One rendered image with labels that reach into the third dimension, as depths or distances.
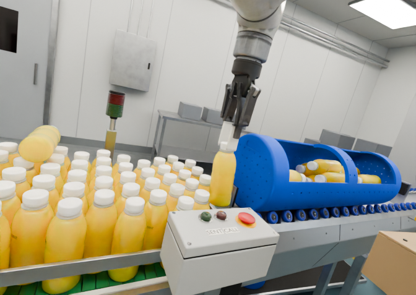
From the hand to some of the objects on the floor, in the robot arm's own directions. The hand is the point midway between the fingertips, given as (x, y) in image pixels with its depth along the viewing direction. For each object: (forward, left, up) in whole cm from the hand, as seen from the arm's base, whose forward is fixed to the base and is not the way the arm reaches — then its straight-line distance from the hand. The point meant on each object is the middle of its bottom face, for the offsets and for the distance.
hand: (229, 136), depth 59 cm
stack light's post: (+42, +34, -123) cm, 134 cm away
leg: (+57, -111, -117) cm, 171 cm away
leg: (+44, -115, -117) cm, 170 cm away
